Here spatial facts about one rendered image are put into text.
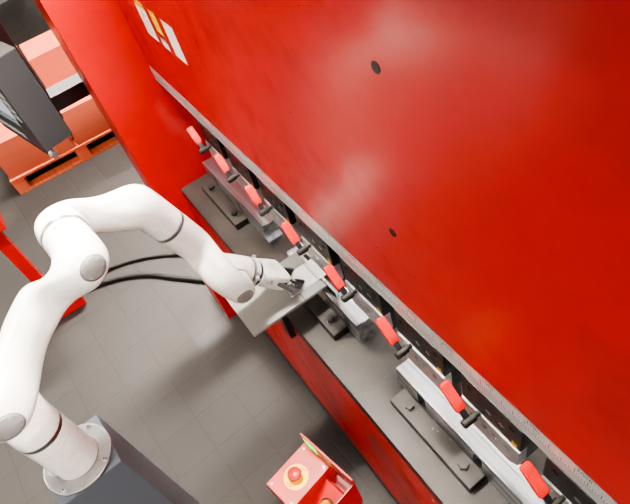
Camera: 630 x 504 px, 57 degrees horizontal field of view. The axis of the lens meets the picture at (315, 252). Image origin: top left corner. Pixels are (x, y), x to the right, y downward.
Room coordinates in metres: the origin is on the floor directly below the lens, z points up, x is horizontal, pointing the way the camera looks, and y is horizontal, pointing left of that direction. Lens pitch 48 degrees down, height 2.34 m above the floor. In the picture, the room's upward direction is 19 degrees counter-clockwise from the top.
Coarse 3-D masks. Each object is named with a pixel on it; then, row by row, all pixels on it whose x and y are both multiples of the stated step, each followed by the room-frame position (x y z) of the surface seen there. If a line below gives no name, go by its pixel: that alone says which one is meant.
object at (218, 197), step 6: (204, 186) 1.85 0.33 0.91; (216, 186) 1.82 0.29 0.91; (204, 192) 1.84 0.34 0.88; (210, 192) 1.80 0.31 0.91; (216, 192) 1.79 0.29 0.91; (222, 192) 1.78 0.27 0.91; (210, 198) 1.78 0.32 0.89; (216, 198) 1.75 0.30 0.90; (222, 198) 1.74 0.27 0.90; (228, 198) 1.73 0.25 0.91; (216, 204) 1.72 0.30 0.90; (222, 204) 1.71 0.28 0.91; (228, 204) 1.70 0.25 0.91; (234, 204) 1.69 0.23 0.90; (222, 210) 1.68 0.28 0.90; (228, 210) 1.66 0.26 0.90; (240, 210) 1.64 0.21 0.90; (228, 216) 1.63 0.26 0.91; (240, 216) 1.61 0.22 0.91; (234, 222) 1.59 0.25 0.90; (240, 222) 1.58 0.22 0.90; (246, 222) 1.59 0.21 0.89; (240, 228) 1.58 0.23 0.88
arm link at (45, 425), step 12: (36, 408) 0.81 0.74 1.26; (48, 408) 0.81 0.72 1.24; (36, 420) 0.78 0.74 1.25; (48, 420) 0.79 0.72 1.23; (60, 420) 0.80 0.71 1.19; (24, 432) 0.76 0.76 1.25; (36, 432) 0.76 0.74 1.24; (48, 432) 0.76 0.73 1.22; (12, 444) 0.75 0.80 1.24; (24, 444) 0.74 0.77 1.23; (36, 444) 0.74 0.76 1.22; (48, 444) 0.75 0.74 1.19
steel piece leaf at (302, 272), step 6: (294, 270) 1.18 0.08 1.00; (300, 270) 1.17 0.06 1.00; (306, 270) 1.17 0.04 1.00; (294, 276) 1.16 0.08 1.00; (300, 276) 1.15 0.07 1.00; (306, 276) 1.14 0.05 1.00; (312, 276) 1.14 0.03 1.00; (288, 282) 1.14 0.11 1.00; (306, 282) 1.12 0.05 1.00; (312, 282) 1.11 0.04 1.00; (294, 288) 1.11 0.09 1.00; (294, 294) 1.09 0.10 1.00
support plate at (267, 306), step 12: (288, 264) 1.22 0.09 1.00; (300, 264) 1.20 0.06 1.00; (264, 288) 1.15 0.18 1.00; (312, 288) 1.09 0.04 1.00; (324, 288) 1.08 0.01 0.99; (228, 300) 1.16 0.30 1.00; (252, 300) 1.12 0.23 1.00; (264, 300) 1.11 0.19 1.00; (276, 300) 1.09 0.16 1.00; (288, 300) 1.08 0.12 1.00; (300, 300) 1.06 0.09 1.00; (240, 312) 1.10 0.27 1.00; (252, 312) 1.08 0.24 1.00; (264, 312) 1.07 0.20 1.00; (276, 312) 1.05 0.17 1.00; (288, 312) 1.04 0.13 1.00; (252, 324) 1.04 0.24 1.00; (264, 324) 1.02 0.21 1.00
